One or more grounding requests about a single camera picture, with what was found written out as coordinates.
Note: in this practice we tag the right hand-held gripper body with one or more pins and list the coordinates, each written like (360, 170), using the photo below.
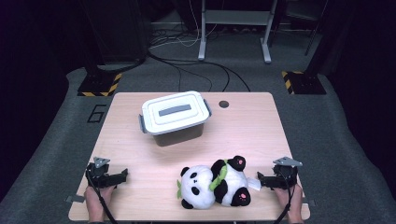
(285, 177)

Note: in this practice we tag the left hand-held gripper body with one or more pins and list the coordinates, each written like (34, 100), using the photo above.
(99, 178)

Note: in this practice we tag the panda plush toy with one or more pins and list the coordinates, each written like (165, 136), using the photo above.
(214, 186)

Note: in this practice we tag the clear brown storage box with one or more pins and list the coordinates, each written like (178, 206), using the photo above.
(179, 137)

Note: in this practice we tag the white storage box lid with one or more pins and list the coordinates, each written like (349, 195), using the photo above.
(174, 112)

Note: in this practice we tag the person's left hand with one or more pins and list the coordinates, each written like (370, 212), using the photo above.
(96, 199)

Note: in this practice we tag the person's right hand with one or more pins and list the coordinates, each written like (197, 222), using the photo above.
(292, 202)

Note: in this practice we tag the grey tape strip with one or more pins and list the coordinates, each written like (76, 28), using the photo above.
(75, 198)
(311, 202)

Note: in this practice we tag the dark round table grommet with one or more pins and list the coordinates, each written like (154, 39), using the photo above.
(223, 104)

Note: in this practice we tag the black striped stand base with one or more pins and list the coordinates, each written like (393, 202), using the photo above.
(99, 84)
(305, 83)

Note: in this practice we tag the large black box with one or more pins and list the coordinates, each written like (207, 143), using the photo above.
(121, 31)

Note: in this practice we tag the black stand post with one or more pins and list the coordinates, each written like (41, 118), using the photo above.
(91, 46)
(317, 40)

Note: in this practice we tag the white metal stand frame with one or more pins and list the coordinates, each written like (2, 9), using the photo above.
(238, 17)

